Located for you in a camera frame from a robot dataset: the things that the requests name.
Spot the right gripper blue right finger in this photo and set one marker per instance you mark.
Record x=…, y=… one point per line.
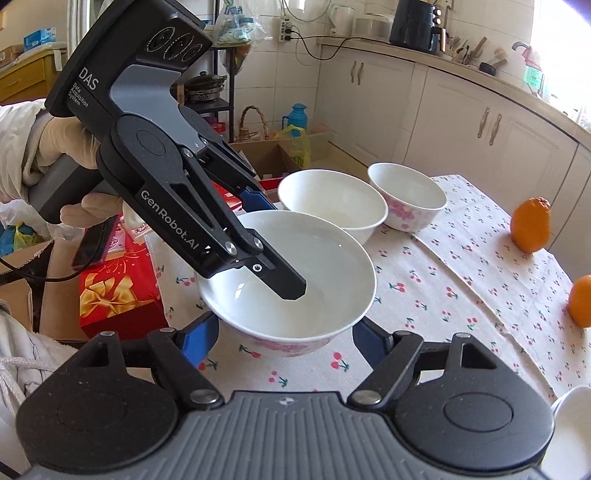
x=392, y=356

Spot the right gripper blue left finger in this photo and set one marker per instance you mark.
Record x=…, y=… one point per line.
x=176, y=355

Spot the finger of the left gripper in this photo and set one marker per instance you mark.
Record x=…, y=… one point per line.
x=270, y=267
x=253, y=201

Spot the white floral bowl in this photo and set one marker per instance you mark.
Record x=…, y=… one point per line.
x=342, y=199
x=312, y=282
x=413, y=199

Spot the white plate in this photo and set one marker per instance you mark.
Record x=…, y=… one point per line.
x=569, y=453

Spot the left white sleeve forearm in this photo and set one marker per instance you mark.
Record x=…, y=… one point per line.
x=21, y=127

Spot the kitchen faucet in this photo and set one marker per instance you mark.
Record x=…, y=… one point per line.
x=534, y=76

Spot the left gloved hand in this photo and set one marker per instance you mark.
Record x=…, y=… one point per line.
x=67, y=136

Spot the cardboard box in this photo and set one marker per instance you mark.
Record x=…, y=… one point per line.
x=267, y=158

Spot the black metal storage rack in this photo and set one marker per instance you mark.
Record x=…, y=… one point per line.
x=211, y=91

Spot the red gift box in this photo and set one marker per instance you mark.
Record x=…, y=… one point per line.
x=120, y=293

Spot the blue thermos jug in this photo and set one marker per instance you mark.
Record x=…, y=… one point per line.
x=297, y=117

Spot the black phone device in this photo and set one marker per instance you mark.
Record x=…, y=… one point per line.
x=94, y=245

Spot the cherry print tablecloth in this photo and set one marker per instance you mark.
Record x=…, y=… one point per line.
x=461, y=274

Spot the white power strip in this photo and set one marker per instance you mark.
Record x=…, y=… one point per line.
x=285, y=29

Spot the bumpy orange fruit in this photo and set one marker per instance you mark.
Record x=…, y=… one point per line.
x=530, y=225

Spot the white electric kettle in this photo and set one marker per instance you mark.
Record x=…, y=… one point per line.
x=340, y=19

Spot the orange with leaf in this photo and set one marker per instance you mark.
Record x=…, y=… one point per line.
x=579, y=302

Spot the black air fryer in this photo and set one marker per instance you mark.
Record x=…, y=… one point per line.
x=418, y=26

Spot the black utensil holder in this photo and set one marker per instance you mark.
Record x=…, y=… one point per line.
x=488, y=69

